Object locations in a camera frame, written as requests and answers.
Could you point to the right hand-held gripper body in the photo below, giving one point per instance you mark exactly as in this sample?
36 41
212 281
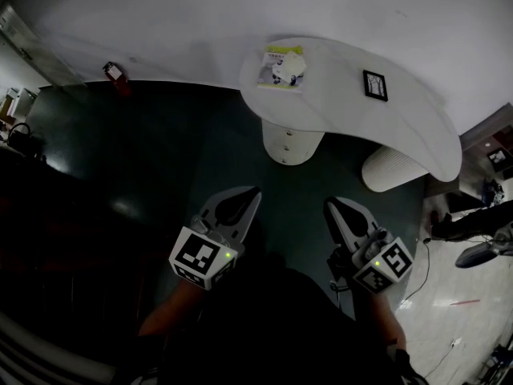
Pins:
380 267

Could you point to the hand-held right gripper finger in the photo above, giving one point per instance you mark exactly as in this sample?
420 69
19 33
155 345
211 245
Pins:
366 217
336 227

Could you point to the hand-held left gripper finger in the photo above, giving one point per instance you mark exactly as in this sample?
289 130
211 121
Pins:
208 214
245 227

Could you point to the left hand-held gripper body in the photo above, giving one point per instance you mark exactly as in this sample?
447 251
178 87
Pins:
196 255

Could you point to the white rounded drawer cabinet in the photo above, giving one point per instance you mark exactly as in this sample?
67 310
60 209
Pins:
292 143

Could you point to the person's left forearm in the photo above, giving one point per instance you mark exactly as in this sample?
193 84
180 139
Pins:
172 307

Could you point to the person's right forearm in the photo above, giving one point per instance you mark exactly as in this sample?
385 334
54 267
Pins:
380 315

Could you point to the red floor marker strip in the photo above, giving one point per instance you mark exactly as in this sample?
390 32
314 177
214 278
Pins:
465 302

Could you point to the person's dark clothing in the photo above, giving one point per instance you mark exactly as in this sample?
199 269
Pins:
276 327

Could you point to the small framed picture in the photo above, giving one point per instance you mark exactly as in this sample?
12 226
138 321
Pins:
498 156

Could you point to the brown wooden cabinet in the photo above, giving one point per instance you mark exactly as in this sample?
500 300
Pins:
489 130

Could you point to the green and white booklet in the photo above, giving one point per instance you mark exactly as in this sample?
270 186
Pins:
267 76

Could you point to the red fire extinguisher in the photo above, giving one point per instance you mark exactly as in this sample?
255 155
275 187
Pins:
116 74

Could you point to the crumpled white tissue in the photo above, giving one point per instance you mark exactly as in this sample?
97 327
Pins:
290 66

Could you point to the black bag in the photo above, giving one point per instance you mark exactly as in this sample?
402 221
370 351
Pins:
24 140

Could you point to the stacked cardboard boxes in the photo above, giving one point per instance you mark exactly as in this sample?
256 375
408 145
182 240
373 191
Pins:
16 104

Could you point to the grey metal door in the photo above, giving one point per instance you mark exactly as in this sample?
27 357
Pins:
32 50

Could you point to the white ribbed desk pedestal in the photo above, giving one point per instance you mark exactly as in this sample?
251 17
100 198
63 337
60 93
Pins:
390 171

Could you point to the black picture frame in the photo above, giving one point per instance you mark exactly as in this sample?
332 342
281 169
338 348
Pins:
376 85

